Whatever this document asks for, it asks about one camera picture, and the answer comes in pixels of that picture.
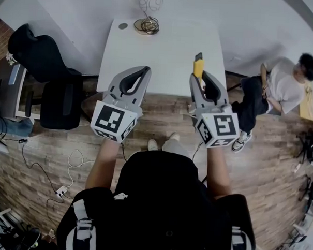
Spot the white power strip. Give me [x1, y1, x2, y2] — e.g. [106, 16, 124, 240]
[54, 185, 68, 197]

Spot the white floor cable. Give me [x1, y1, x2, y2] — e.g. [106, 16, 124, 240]
[66, 149, 95, 190]

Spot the black office chair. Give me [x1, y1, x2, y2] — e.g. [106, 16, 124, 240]
[4, 22, 87, 131]

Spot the person's right forearm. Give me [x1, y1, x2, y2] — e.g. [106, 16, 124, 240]
[204, 144, 235, 200]

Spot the dark side desk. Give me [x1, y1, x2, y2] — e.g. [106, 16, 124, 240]
[0, 60, 28, 120]

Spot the grey backpack strap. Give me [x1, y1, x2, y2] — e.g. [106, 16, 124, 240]
[70, 198, 97, 250]
[229, 225, 246, 250]

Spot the person's black shirt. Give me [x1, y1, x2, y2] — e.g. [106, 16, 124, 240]
[56, 146, 260, 250]

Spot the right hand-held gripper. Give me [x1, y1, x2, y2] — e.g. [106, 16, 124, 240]
[186, 69, 243, 150]

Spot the person's left forearm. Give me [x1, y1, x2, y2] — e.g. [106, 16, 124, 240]
[84, 138, 123, 192]

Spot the black floor cable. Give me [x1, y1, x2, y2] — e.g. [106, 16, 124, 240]
[14, 138, 68, 238]

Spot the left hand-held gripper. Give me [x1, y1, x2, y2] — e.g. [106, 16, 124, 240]
[90, 64, 152, 145]

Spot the black tripod equipment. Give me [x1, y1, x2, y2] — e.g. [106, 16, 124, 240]
[290, 126, 313, 167]

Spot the coiled dark cable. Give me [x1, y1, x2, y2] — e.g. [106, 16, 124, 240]
[132, 15, 161, 36]

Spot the person's beige trouser leg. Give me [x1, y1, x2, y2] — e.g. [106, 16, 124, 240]
[161, 137, 191, 158]

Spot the yellow utility knife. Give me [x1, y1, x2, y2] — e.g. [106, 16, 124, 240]
[191, 51, 206, 86]

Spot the white table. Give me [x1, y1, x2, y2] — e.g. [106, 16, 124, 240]
[95, 16, 231, 99]

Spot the looped white cable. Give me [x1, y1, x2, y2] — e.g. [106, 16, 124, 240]
[136, 0, 163, 19]

